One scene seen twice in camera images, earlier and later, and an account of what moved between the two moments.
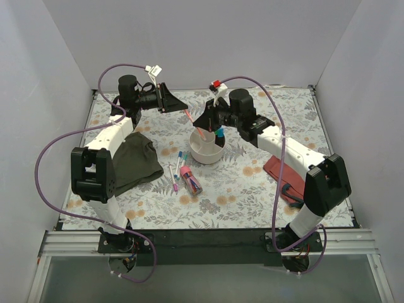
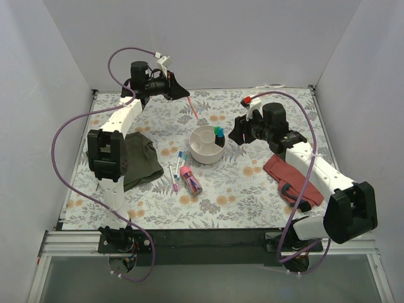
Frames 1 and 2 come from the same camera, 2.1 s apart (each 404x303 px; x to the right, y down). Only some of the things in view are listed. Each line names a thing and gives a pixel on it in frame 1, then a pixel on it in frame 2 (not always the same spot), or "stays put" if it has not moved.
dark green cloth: x=136 y=164 stays put
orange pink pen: x=199 y=130 -> x=192 y=107
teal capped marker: x=184 y=161 stays put
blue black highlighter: x=220 y=137 stays put
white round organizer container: x=202 y=148 stays put
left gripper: x=160 y=98 -> x=172 y=85
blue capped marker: x=180 y=154 stays put
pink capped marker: x=175 y=185 stays put
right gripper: x=215 y=113 -> x=246 y=129
